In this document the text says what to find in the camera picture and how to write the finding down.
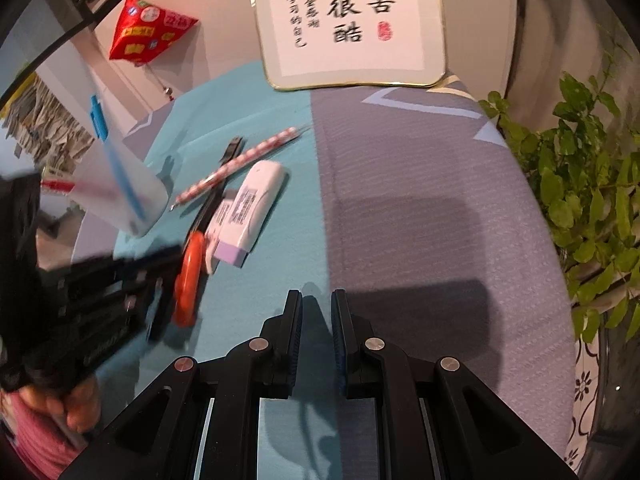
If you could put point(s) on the green leafy plant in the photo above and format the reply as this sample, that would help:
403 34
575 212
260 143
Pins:
590 185

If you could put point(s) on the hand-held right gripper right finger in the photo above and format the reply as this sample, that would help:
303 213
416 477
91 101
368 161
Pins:
341 345

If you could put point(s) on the small white eraser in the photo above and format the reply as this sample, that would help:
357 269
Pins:
217 240

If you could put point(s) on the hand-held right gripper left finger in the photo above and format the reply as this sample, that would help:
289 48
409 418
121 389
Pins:
295 345

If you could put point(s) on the white floral plant pot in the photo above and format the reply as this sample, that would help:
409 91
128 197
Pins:
585 400

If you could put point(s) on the tall stack of papers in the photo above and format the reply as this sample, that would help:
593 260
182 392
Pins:
50 120

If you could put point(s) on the pink dotted pencil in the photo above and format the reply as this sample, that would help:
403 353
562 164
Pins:
250 157

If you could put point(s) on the framed calligraphy sign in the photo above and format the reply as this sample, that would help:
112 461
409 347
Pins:
350 20

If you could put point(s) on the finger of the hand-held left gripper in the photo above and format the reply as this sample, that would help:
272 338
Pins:
125 277

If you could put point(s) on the orange highlighter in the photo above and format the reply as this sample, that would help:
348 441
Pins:
189 280

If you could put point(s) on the person's left hand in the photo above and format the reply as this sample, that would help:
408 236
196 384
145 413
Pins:
75 407

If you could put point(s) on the red pen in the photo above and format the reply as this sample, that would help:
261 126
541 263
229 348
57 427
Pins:
60 186

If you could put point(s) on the red pyramid hanging ornament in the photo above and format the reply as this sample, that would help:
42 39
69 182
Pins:
150 27

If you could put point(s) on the person's left forearm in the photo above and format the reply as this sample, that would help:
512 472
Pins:
35 435

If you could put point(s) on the blue pen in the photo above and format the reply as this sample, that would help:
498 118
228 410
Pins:
100 115

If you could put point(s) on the translucent plastic cup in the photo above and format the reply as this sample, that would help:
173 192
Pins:
120 185

